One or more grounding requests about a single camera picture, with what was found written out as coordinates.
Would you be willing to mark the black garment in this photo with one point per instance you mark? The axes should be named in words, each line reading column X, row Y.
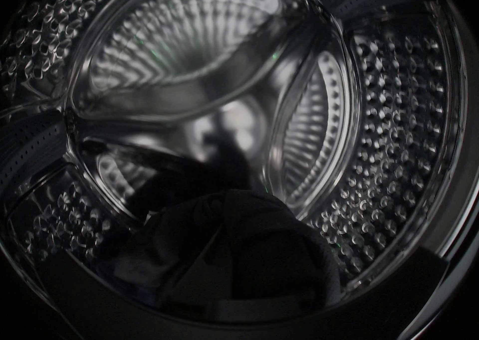
column 209, row 230

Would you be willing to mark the grey washing machine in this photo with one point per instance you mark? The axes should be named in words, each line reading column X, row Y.
column 396, row 106

